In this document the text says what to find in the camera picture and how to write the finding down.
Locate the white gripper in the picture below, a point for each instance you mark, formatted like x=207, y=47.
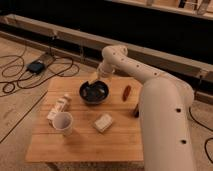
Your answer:
x=101, y=73

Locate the red brown eraser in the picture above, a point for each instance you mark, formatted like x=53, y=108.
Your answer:
x=126, y=92

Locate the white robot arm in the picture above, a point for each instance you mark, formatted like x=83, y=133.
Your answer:
x=164, y=101

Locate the dark round bowl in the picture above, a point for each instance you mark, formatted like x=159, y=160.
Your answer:
x=91, y=95

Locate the white rectangular sponge block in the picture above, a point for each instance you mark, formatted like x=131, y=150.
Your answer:
x=103, y=122

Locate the wooden table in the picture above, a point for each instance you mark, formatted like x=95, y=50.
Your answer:
x=121, y=142

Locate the white plastic bottle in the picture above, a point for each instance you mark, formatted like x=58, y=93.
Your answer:
x=61, y=105

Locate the black upright marker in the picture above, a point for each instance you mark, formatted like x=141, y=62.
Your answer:
x=136, y=111

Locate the black power adapter box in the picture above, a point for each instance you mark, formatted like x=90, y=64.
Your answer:
x=35, y=67

